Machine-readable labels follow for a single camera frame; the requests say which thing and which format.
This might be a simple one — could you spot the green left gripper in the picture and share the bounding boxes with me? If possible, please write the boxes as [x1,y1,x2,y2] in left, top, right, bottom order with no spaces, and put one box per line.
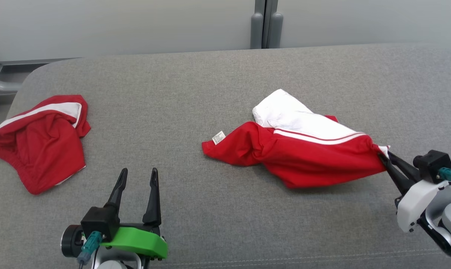
[100,168,169,260]

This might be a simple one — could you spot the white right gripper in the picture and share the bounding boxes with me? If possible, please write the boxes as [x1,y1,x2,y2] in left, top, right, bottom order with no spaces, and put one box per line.
[378,151,451,234]

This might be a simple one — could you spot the red Bulls 23 jersey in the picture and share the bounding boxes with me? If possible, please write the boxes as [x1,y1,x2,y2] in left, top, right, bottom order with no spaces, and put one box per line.
[202,89,390,188]

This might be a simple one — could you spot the red shorts with white stripe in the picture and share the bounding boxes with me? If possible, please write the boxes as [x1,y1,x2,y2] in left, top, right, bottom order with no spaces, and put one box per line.
[0,95,91,195]

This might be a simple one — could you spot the grey fabric sofa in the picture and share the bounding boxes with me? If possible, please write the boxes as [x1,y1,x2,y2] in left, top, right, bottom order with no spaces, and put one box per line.
[0,43,451,269]

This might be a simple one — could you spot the grey metal stand leg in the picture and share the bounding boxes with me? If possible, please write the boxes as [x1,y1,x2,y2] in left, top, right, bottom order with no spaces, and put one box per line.
[0,47,22,98]

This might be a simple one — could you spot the right camera cable teal plug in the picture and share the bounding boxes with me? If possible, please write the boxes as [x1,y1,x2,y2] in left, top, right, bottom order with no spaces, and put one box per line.
[437,167,451,186]

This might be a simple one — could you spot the camera cable teal plug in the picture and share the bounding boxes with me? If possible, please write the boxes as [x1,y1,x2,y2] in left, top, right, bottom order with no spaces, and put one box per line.
[76,231,103,269]
[437,167,451,186]

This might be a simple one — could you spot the left camera cable teal plug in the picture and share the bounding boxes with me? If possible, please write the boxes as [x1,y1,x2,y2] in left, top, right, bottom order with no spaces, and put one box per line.
[76,231,103,269]

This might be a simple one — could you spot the grey partition connector post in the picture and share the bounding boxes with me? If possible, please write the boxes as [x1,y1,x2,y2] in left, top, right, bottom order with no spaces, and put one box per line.
[250,0,283,49]

